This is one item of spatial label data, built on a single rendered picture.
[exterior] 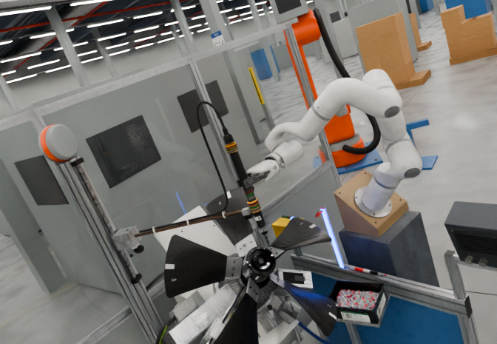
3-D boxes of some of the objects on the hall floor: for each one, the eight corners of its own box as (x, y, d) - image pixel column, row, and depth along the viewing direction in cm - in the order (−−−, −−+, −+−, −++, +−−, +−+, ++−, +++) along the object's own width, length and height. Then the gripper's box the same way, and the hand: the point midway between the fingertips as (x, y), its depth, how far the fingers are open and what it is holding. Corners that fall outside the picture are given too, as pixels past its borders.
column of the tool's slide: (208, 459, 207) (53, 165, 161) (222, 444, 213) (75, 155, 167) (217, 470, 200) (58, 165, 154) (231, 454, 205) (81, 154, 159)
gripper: (257, 155, 160) (225, 174, 149) (284, 154, 147) (251, 176, 136) (262, 172, 162) (231, 191, 151) (291, 172, 149) (258, 194, 138)
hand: (245, 182), depth 145 cm, fingers closed on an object, 4 cm apart
